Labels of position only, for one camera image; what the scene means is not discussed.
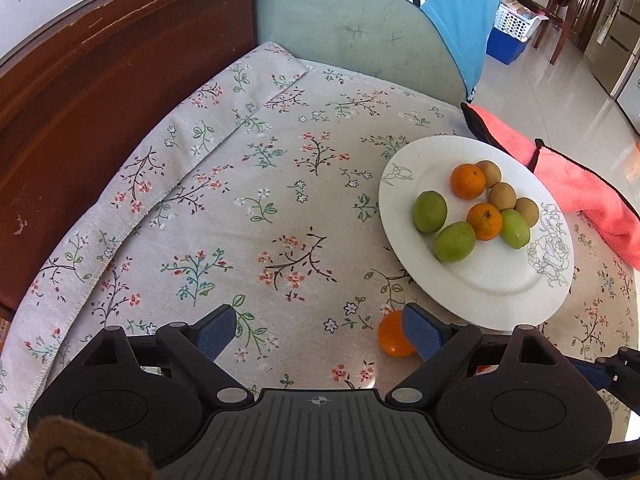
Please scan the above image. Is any green jujube fruit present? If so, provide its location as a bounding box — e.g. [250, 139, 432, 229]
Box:
[412, 191, 448, 234]
[500, 209, 530, 249]
[433, 221, 476, 263]

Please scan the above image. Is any orange tangerine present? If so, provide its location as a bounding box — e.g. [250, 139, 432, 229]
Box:
[474, 365, 498, 376]
[378, 310, 416, 358]
[466, 203, 502, 242]

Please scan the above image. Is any brown longan fruit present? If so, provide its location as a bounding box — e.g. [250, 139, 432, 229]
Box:
[514, 197, 539, 228]
[487, 182, 518, 211]
[476, 160, 502, 190]

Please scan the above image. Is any white floral plate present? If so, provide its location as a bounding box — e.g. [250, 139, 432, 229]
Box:
[378, 136, 574, 332]

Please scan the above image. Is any floral tablecloth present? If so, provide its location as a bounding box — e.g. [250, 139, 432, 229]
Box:
[1, 44, 639, 464]

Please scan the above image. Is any orange on plate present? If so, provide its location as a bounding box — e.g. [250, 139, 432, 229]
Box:
[449, 164, 486, 200]

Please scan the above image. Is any pink towel black trim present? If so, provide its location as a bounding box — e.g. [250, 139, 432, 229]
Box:
[461, 103, 639, 269]

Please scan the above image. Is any brown plush sleeve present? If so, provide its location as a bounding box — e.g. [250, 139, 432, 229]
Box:
[1, 416, 156, 479]

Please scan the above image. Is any dark wooden headboard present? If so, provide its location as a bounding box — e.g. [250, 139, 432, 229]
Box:
[1, 0, 256, 315]

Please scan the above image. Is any white small cabinet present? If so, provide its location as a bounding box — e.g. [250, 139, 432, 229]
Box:
[617, 62, 640, 133]

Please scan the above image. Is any blue plastic bin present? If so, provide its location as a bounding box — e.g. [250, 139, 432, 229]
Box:
[486, 28, 528, 65]

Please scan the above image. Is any white plastic basket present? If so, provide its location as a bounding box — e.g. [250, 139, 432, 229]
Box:
[494, 3, 546, 42]

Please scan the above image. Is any grey refrigerator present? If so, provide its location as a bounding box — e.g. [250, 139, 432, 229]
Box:
[585, 0, 639, 100]

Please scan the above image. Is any green sofa cushion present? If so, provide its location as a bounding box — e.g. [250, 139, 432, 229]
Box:
[255, 0, 466, 105]

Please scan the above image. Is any wooden chair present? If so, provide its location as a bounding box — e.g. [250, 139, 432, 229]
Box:
[533, 0, 578, 65]

